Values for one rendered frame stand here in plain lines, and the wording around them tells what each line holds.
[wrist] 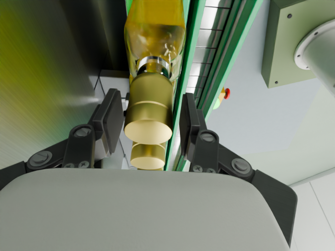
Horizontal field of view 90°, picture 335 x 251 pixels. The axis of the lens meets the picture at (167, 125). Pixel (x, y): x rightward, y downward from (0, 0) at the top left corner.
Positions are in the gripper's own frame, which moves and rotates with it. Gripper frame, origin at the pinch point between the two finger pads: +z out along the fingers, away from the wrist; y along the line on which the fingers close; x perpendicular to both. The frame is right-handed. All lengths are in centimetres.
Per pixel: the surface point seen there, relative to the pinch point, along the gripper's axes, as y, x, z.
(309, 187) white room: 354, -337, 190
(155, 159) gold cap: 0.5, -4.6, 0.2
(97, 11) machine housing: -15.6, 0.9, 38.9
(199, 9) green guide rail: 5.3, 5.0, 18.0
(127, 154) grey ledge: -15, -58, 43
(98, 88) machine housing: -15.7, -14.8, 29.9
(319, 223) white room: 355, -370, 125
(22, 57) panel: -12.3, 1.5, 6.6
